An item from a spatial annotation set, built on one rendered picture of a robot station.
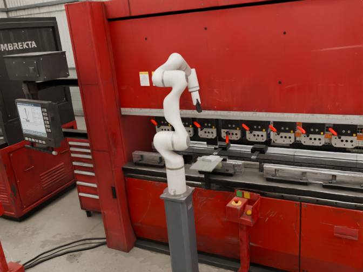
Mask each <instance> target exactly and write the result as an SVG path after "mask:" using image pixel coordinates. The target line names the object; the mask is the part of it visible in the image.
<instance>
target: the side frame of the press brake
mask: <svg viewBox="0 0 363 272"><path fill-rule="evenodd" d="M64 6H65V13H66V18H67V22H68V28H69V34H70V40H71V46H72V52H73V57H74V61H75V67H76V73H77V79H78V85H79V91H80V97H81V100H82V107H83V112H84V118H85V124H86V130H87V134H88V140H89V145H90V151H91V157H92V163H93V169H94V173H95V178H96V185H97V191H98V196H99V202H100V208H101V212H102V218H103V224H104V229H105V235H106V241H107V247H108V248H111V249H115V250H119V251H123V252H126V253H128V252H129V251H130V250H131V249H132V248H133V247H134V242H135V241H136V240H137V236H136V233H135V230H134V228H133V225H132V222H131V218H130V211H129V204H128V200H127V192H126V185H125V179H124V172H123V171H122V166H124V165H125V164H126V163H128V162H129V161H131V160H132V159H133V156H132V153H133V152H134V151H143V152H153V151H152V142H153V139H154V136H155V135H156V134H157V132H156V125H155V124H154V123H152V122H151V120H152V119H153V120H154V121H155V116H150V115H125V114H122V113H121V108H120V100H119V93H118V86H117V78H116V71H115V64H114V59H113V52H112V44H111V37H110V30H109V22H110V21H114V19H106V12H105V5H104V1H82V2H75V3H68V4H65V5H64Z"/></svg>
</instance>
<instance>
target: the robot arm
mask: <svg viewBox="0 0 363 272"><path fill-rule="evenodd" d="M152 82H153V84H154V85H155V86H158V87H172V91H171V93H170V94H169V95H167V96H166V98H165V99H164V103H163V106H164V116H165V119H166V120H167V122H168V123H169V124H171V125H172V126H173V127H174V129H175V131H162V132H158V133H157V134H156V135H155V136H154V139H153V143H154V146H155V148H156V150H157V151H158V152H159V153H160V154H161V155H162V156H163V158H164V159H165V164H166V174H167V183H168V187H167V188H166V189H164V192H163V193H164V196H166V197H167V198H170V199H181V198H184V197H187V196H189V195H190V194H191V192H192V189H191V187H190V186H187V185H186V180H185V168H184V159H183V157H182V156H180V155H179V154H177V153H175V152H174V151H173V150H176V151H182V150H185V149H187V148H188V147H189V145H190V137H189V135H188V133H187V131H186V129H185V127H184V125H183V123H182V121H181V118H180V112H179V99H180V96H181V94H182V92H183V91H184V90H185V89H186V87H188V90H189V91H190V93H191V96H192V100H193V104H194V105H195V106H196V110H197V112H198V113H200V112H202V109H201V105H200V98H199V93H198V91H199V84H198V80H197V76H196V72H195V69H191V68H190V67H189V66H188V64H187V62H186V61H185V60H184V58H183V57H182V56H181V55H180V54H178V53H173V54H172V55H170V57H169V58H168V60H167V62H166V63H165V64H164V65H162V66H160V67H159V68H157V69H156V70H155V72H154V73H153V75H152Z"/></svg>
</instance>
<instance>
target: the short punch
mask: <svg viewBox="0 0 363 272"><path fill-rule="evenodd" d="M206 144H207V147H216V148H218V145H219V141H218V137H216V138H206Z"/></svg>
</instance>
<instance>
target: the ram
mask: <svg viewBox="0 0 363 272"><path fill-rule="evenodd" d="M109 30H110V37H111V44H112V52H113V59H114V64H115V71H116V78H117V86H118V93H119V100H120V108H146V109H164V106H163V103H164V99H165V98H166V96H167V95H169V94H170V93H171V91H172V87H158V86H154V85H153V82H152V72H155V70H156V69H157V68H159V67H160V66H162V65H164V64H165V63H166V62H167V60H168V58H169V57H170V55H172V54H173V53H178V54H180V55H181V56H182V57H183V58H184V60H185V61H186V62H187V64H188V66H189V67H190V68H191V69H195V72H196V76H197V80H198V84H199V91H198V93H199V98H200V105H201V109H202V111H232V112H266V113H300V114H334V115H363V0H304V1H295V2H285V3H275V4H265V5H255V6H246V7H240V8H230V9H220V10H210V11H201V12H191V13H181V14H175V15H166V16H155V17H146V18H136V19H126V20H121V21H110V22H109ZM139 72H148V75H149V84H150V86H141V83H140V74H139ZM179 109H180V110H196V106H195V105H194V104H193V100H192V96H191V93H190V91H189V90H188V87H186V89H185V90H184V91H183V92H182V94H181V96H180V99H179ZM180 117H190V118H215V119H241V120H266V121H292V122H305V123H331V124H357V125H363V120H341V119H312V118H283V117H254V116H239V115H210V114H181V113H180Z"/></svg>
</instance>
